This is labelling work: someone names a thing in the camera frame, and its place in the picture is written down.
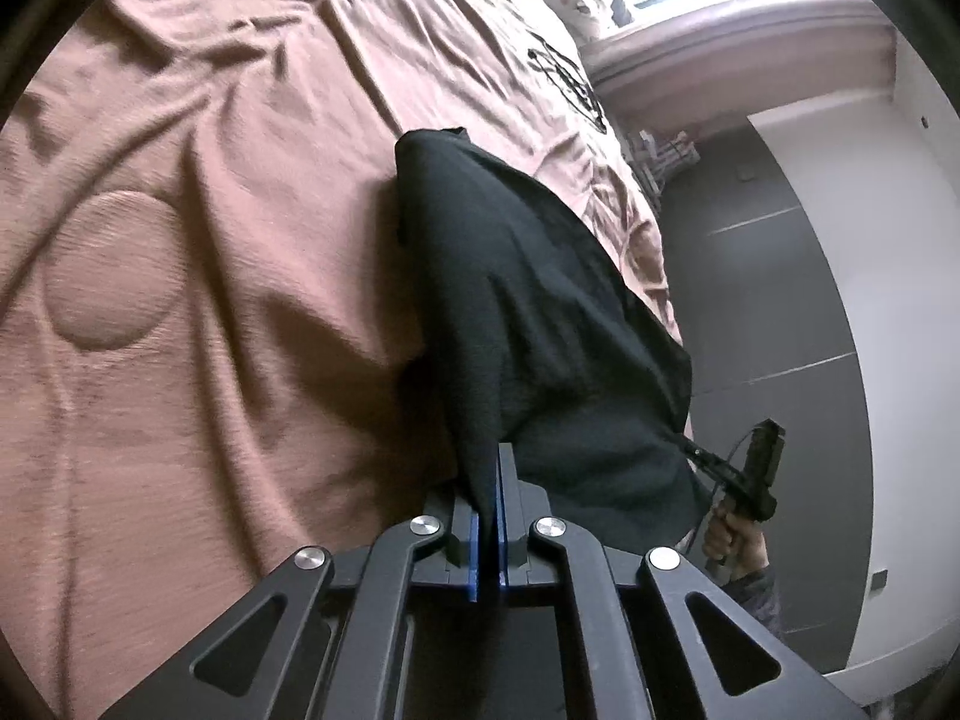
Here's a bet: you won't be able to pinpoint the black pants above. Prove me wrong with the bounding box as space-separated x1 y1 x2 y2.
394 127 713 560

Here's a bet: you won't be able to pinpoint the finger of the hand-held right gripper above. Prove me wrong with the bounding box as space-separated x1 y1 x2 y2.
679 435 725 477

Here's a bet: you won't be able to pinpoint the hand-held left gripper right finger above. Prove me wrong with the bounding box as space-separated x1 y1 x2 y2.
495 442 871 720

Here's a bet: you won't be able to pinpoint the person's right hand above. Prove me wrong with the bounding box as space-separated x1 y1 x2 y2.
705 506 767 582

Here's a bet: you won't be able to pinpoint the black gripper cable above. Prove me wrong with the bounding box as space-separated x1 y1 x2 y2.
675 424 758 552

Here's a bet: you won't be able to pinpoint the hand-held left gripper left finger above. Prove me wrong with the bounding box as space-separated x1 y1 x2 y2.
97 486 492 720

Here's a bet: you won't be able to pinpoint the brown bed blanket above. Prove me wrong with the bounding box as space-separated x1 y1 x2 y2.
0 0 695 720

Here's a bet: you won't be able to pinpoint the person's right forearm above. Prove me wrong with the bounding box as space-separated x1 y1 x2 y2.
731 566 785 631

